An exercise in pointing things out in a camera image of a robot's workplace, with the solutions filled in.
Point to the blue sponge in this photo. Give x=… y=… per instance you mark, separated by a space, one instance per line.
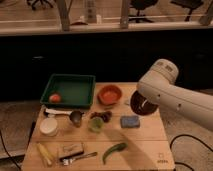
x=129 y=121

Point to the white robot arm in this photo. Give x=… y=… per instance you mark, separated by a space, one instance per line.
x=157 y=86

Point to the orange bowl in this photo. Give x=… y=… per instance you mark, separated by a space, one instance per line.
x=109 y=94

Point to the black handled knife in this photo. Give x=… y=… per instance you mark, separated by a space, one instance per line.
x=71 y=155

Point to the dark brown bowl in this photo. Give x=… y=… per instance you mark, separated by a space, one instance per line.
x=140 y=105

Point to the clear plastic box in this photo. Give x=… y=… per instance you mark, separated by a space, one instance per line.
x=73 y=148

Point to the wooden table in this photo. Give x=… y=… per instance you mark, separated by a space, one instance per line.
x=147 y=146

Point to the green small cup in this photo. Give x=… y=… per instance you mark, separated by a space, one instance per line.
x=95 y=124

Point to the yellow corn cob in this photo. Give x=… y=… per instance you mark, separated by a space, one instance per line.
x=47 y=157

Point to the green chili pepper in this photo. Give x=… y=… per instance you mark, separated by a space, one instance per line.
x=114 y=148

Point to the white round container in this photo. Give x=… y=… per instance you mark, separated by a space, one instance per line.
x=49 y=127

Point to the red apple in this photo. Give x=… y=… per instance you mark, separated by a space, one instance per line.
x=55 y=98

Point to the silver fork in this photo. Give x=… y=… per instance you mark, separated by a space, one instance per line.
x=69 y=161

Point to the green plastic tray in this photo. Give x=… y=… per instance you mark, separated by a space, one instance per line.
x=76 y=91

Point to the dark grapes bunch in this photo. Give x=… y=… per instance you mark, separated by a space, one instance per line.
x=105 y=116

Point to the white spatula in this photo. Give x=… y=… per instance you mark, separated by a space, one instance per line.
x=49 y=111

